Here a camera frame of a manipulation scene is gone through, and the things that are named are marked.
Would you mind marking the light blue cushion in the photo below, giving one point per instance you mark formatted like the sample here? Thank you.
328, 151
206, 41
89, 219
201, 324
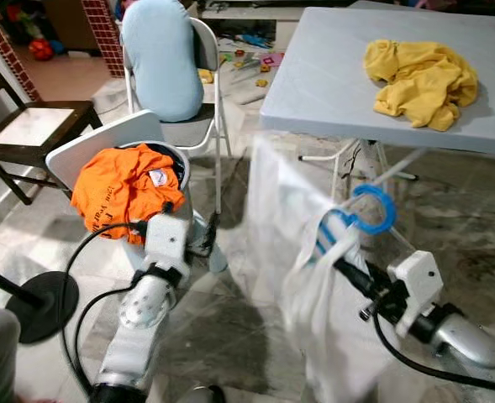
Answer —
159, 59

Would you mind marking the white shirt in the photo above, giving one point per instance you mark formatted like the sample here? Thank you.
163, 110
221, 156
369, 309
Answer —
331, 336

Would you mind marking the black round stand base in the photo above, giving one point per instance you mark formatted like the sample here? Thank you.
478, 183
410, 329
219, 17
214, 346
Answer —
50, 306

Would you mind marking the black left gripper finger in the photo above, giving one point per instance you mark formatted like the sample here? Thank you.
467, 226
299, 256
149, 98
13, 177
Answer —
210, 231

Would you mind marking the yellow shirt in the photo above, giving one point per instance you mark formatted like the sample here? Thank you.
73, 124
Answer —
423, 84

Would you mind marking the red brick pattern panel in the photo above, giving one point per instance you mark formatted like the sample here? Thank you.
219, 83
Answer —
7, 59
104, 38

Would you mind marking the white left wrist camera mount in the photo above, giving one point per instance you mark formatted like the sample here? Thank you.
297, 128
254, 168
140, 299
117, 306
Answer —
167, 239

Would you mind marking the white laundry bin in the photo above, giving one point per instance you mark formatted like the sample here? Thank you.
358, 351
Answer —
96, 138

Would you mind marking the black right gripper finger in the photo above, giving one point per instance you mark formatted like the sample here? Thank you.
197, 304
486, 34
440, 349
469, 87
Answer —
355, 275

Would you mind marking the orange shirt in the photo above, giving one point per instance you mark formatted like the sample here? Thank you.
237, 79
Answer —
121, 189

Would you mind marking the red round toy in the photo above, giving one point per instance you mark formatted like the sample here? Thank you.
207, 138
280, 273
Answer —
41, 49

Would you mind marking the grey folding chair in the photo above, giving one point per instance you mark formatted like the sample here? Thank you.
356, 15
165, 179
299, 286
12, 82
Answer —
188, 130

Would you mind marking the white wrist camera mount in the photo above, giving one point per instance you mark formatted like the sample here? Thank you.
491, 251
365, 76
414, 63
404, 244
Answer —
167, 239
415, 281

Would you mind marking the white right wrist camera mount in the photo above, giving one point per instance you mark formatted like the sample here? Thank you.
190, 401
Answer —
415, 281

